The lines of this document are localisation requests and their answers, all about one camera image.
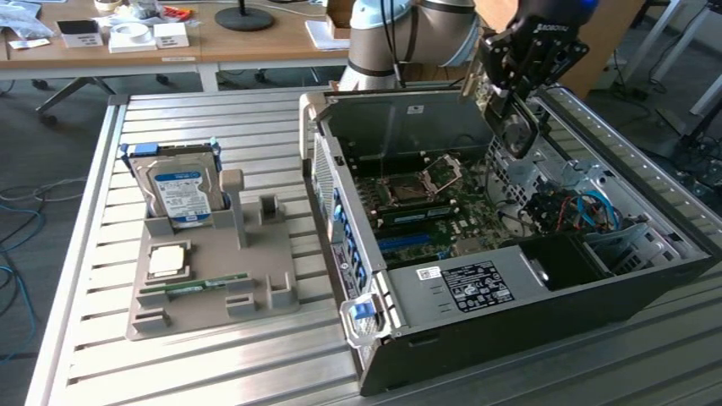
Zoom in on grey plastic parts rack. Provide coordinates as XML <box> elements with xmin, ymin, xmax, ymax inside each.
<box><xmin>127</xmin><ymin>168</ymin><xmax>304</xmax><ymax>342</ymax></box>

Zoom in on brown cardboard box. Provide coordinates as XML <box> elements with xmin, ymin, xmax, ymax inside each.
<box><xmin>325</xmin><ymin>0</ymin><xmax>356</xmax><ymax>30</ymax></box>

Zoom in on black plastic air duct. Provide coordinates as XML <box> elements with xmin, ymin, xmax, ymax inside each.
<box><xmin>517</xmin><ymin>233</ymin><xmax>617</xmax><ymax>292</ymax></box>

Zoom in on white metal desk leg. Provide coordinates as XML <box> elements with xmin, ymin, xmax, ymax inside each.
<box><xmin>617</xmin><ymin>0</ymin><xmax>722</xmax><ymax>115</ymax></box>

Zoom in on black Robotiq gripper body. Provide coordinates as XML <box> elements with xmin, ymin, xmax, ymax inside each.
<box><xmin>500</xmin><ymin>0</ymin><xmax>601</xmax><ymax>81</ymax></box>

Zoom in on perforated metal disk bay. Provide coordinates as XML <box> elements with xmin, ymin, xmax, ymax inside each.
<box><xmin>484</xmin><ymin>122</ymin><xmax>620</xmax><ymax>212</ymax></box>

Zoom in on wooden office desk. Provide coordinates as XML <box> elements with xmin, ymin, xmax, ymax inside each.
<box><xmin>0</xmin><ymin>0</ymin><xmax>513</xmax><ymax>123</ymax></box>

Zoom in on white tape roll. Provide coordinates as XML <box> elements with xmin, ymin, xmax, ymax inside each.
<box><xmin>110</xmin><ymin>23</ymin><xmax>154</xmax><ymax>43</ymax></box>

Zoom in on CPU socket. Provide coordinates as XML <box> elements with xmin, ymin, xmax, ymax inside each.
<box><xmin>384</xmin><ymin>173</ymin><xmax>436</xmax><ymax>204</ymax></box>

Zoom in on clear plastic bag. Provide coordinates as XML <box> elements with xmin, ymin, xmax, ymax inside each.
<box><xmin>0</xmin><ymin>8</ymin><xmax>55</xmax><ymax>41</ymax></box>

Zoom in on grey power supply unit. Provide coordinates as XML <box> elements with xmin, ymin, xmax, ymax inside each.
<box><xmin>386</xmin><ymin>245</ymin><xmax>552</xmax><ymax>330</ymax></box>

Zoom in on blue data wire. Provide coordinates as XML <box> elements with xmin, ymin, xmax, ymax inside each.
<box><xmin>569</xmin><ymin>190</ymin><xmax>623</xmax><ymax>233</ymax></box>

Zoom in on black open PC case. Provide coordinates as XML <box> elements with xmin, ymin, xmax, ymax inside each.
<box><xmin>298</xmin><ymin>74</ymin><xmax>722</xmax><ymax>397</ymax></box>

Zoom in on blue floor cable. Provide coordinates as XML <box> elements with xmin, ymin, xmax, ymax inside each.
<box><xmin>0</xmin><ymin>198</ymin><xmax>45</xmax><ymax>365</ymax></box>

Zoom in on hard disk in blue caddy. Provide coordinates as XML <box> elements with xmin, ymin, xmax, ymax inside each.
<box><xmin>119</xmin><ymin>137</ymin><xmax>224</xmax><ymax>229</ymax></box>

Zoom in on black round lamp base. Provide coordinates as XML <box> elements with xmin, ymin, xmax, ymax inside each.
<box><xmin>214</xmin><ymin>0</ymin><xmax>278</xmax><ymax>33</ymax></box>

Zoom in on installed RAM stick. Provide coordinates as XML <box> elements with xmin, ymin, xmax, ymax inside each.
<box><xmin>384</xmin><ymin>205</ymin><xmax>457</xmax><ymax>225</ymax></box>

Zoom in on silver CPU chip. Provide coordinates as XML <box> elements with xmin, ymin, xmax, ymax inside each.
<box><xmin>147</xmin><ymin>244</ymin><xmax>191</xmax><ymax>278</ymax></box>

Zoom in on green motherboard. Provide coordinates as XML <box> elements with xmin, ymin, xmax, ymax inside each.
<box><xmin>353</xmin><ymin>156</ymin><xmax>541</xmax><ymax>272</ymax></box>

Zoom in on white label card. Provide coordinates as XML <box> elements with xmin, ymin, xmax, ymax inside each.
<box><xmin>9</xmin><ymin>37</ymin><xmax>53</xmax><ymax>51</ymax></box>

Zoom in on small white box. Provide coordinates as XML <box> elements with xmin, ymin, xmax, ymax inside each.
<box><xmin>153</xmin><ymin>21</ymin><xmax>191</xmax><ymax>50</ymax></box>

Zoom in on white box with black lid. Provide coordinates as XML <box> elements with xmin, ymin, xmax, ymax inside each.
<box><xmin>55</xmin><ymin>19</ymin><xmax>106</xmax><ymax>48</ymax></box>

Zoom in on green loose RAM stick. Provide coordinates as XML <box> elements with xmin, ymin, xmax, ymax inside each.
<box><xmin>139</xmin><ymin>272</ymin><xmax>253</xmax><ymax>295</ymax></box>

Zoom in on orange small item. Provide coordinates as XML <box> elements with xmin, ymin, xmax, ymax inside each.
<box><xmin>162</xmin><ymin>4</ymin><xmax>197</xmax><ymax>23</ymax></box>

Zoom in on blue expansion slot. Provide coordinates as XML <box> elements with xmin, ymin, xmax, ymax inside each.
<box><xmin>377</xmin><ymin>232</ymin><xmax>440</xmax><ymax>255</ymax></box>

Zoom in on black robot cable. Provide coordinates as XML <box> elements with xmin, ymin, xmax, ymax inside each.
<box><xmin>378</xmin><ymin>0</ymin><xmax>422</xmax><ymax>88</ymax></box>

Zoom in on metal socket cover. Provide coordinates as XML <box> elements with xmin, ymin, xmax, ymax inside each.
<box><xmin>420</xmin><ymin>154</ymin><xmax>464</xmax><ymax>198</ymax></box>

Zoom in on plain metal disk bay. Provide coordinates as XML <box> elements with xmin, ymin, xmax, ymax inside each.
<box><xmin>584</xmin><ymin>222</ymin><xmax>688</xmax><ymax>276</ymax></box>

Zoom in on white floor cable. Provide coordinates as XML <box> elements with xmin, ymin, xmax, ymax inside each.
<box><xmin>0</xmin><ymin>175</ymin><xmax>90</xmax><ymax>204</ymax></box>

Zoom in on graphics card with metal bracket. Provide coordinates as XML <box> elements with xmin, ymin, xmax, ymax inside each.
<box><xmin>461</xmin><ymin>63</ymin><xmax>538</xmax><ymax>161</ymax></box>

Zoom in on flat white box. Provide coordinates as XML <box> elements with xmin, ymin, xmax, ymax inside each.
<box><xmin>106</xmin><ymin>32</ymin><xmax>159</xmax><ymax>55</ymax></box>

